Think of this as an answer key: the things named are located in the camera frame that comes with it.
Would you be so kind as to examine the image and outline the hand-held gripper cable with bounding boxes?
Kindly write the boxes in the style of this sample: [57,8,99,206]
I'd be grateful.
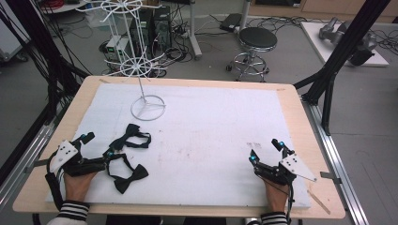
[44,158,66,212]
[284,182,296,221]

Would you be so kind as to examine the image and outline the person's left hand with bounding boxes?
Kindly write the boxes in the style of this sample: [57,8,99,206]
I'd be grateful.
[63,171,100,203]

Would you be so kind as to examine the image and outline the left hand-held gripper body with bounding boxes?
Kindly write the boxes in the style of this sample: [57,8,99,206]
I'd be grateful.
[46,139,109,178]

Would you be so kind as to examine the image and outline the black round stool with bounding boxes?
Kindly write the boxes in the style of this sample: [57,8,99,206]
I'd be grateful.
[225,26,279,83]

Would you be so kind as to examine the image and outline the white power supply box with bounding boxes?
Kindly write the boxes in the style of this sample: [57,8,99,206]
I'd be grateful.
[104,35,130,62]

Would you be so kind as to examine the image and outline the left hand-held gripper cable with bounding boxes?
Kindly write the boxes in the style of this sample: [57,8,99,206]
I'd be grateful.
[44,158,66,212]

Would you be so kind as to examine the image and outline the white foam mat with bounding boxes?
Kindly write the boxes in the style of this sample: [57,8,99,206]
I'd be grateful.
[45,82,313,209]

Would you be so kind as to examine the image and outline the white floor board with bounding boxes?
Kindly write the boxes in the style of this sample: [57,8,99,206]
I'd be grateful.
[299,21,390,68]

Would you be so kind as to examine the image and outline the black bow tie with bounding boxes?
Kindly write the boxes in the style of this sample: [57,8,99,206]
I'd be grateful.
[106,153,150,195]
[108,123,152,152]

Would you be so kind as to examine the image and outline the black computer tower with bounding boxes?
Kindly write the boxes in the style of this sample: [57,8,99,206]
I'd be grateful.
[129,5,173,58]

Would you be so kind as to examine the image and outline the white wire display rack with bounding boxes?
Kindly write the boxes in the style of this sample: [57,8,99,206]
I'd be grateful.
[75,0,167,122]

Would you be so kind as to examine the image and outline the black floor cables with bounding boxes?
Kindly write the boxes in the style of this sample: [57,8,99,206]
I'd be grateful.
[245,15,315,36]

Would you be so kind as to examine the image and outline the right hand-held gripper cable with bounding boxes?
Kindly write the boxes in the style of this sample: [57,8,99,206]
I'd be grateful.
[284,182,296,221]

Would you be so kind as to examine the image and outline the grey table leg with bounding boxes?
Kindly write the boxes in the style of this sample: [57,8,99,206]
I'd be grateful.
[238,0,252,32]
[187,0,203,61]

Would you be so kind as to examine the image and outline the metal table bracket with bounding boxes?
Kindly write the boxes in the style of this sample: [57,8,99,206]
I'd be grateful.
[23,158,51,173]
[319,171,343,185]

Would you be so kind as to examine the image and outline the grey robot part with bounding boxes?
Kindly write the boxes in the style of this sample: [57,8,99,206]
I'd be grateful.
[318,17,378,67]

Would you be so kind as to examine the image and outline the aluminium rail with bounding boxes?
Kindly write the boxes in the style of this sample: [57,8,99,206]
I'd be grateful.
[300,96,371,225]
[0,122,56,209]

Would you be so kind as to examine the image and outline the person's right hand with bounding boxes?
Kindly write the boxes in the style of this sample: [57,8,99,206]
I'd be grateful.
[262,178,291,214]

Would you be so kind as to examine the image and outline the black flat box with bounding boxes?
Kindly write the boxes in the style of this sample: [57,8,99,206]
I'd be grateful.
[219,12,243,33]

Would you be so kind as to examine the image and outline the thin wooden stick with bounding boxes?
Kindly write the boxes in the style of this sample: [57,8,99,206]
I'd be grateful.
[306,189,332,216]

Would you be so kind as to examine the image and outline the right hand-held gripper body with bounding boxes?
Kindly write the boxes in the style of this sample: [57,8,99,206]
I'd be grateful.
[253,149,317,187]

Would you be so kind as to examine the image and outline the black metal frame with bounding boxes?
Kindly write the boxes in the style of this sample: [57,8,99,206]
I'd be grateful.
[293,0,392,136]
[0,0,90,126]

